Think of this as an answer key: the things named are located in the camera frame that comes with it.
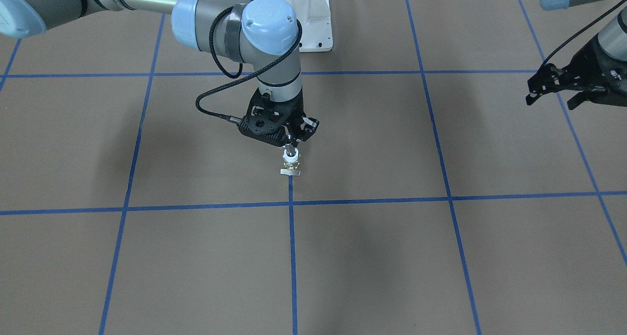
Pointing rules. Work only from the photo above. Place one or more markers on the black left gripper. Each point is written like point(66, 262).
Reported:
point(593, 60)

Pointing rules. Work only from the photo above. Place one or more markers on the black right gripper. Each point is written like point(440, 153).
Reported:
point(308, 125)

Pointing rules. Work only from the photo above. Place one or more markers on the brass PPR pipe fitting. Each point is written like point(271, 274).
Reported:
point(291, 159)

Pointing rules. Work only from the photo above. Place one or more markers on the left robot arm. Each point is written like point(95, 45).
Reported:
point(612, 37)

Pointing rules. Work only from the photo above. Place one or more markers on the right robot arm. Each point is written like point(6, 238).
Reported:
point(247, 39)

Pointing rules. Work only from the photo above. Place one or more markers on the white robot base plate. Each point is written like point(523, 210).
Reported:
point(315, 18)

